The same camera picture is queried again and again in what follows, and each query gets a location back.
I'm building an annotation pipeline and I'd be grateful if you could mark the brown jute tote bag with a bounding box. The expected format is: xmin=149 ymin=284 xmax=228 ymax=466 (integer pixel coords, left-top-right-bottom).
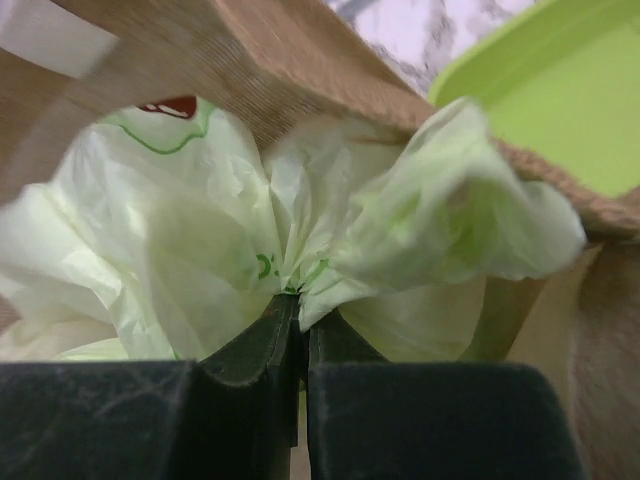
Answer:
xmin=1 ymin=1 xmax=639 ymax=479

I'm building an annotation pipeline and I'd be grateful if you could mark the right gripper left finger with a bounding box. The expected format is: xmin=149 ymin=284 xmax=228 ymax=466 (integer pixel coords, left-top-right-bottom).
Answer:
xmin=1 ymin=295 xmax=298 ymax=479

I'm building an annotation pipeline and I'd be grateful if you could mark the green plastic tray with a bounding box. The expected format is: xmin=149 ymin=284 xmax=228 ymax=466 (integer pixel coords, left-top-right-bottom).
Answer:
xmin=428 ymin=0 xmax=639 ymax=197

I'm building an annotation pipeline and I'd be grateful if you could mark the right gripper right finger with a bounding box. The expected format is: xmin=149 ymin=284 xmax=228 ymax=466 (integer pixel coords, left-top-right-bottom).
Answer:
xmin=306 ymin=312 xmax=586 ymax=480

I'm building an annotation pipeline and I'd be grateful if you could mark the green avocado print plastic bag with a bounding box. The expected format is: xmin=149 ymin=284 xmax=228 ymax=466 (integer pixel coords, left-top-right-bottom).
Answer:
xmin=1 ymin=99 xmax=586 ymax=361

